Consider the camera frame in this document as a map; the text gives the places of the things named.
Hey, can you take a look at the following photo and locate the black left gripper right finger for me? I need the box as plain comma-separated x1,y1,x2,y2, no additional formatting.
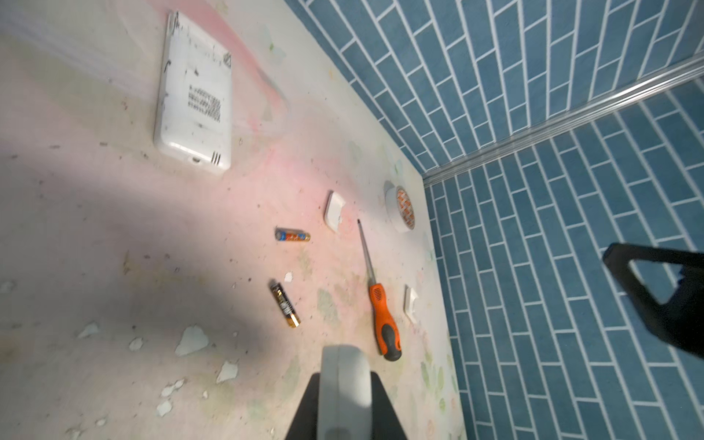
370,371,408,440

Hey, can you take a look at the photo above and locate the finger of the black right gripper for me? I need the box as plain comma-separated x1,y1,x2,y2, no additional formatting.
602,243,703,359

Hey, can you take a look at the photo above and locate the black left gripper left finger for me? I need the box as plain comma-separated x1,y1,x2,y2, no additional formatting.
284,373,320,440

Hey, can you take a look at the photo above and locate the white air conditioner remote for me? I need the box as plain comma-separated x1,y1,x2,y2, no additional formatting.
316,345,372,439

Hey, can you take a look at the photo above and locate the orange handled screwdriver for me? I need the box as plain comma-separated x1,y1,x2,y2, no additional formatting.
357,219,403,362

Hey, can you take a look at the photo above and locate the black gold AA battery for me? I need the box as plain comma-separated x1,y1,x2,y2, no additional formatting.
269,280,301,328

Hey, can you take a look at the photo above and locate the gold blue AA battery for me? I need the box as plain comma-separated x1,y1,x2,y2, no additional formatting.
275,228,311,242

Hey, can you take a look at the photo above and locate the white battery cover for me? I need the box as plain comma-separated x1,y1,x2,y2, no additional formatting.
324,191,347,234
403,285,419,326

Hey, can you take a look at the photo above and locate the small white remote control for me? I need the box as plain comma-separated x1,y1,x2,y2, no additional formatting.
153,11,232,174

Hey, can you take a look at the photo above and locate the tape roll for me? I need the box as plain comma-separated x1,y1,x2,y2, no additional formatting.
385,186,415,233

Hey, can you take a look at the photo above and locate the aluminium corner post right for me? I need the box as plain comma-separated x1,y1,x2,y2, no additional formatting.
423,52,703,188

